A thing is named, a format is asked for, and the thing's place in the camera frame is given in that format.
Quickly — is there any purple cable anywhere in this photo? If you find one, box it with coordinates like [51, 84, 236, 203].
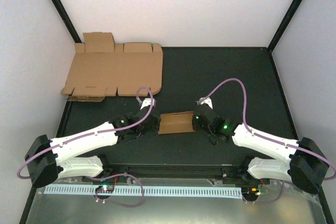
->
[17, 87, 155, 208]
[201, 78, 336, 205]

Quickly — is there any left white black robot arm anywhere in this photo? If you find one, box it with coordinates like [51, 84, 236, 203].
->
[25, 108, 161, 188]

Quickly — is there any left black frame post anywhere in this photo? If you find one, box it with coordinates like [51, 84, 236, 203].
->
[51, 0, 82, 43]

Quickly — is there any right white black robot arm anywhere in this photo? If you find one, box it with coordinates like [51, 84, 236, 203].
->
[192, 103, 329, 194]

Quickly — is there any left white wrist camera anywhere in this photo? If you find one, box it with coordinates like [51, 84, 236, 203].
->
[140, 98, 155, 110]

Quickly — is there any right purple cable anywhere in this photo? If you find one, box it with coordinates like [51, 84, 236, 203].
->
[201, 78, 336, 205]

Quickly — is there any white slotted cable duct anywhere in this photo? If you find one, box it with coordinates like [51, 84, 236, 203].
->
[44, 184, 242, 199]

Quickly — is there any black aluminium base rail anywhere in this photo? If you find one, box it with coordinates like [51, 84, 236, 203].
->
[36, 163, 320, 183]

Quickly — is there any black frame post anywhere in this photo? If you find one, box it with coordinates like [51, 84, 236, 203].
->
[51, 0, 82, 43]
[267, 0, 303, 53]

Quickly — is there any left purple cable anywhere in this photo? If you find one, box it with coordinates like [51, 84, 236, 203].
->
[17, 87, 155, 208]

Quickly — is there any brown cardboard box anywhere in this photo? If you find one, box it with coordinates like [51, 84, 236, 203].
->
[158, 111, 195, 135]

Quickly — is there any right black frame post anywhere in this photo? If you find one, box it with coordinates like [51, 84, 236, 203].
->
[267, 0, 303, 53]

